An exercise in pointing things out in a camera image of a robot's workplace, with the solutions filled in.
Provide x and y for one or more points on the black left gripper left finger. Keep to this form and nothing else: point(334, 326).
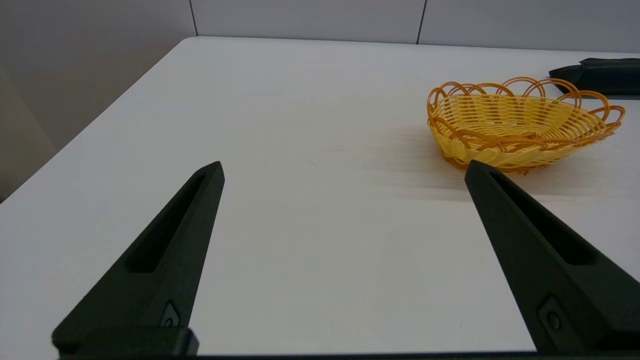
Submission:
point(165, 280)

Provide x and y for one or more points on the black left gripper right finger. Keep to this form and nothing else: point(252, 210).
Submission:
point(590, 305)

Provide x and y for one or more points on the black glasses case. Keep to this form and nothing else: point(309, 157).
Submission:
point(607, 76)

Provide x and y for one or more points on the yellow wicker basket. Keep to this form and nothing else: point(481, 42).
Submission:
point(515, 125)

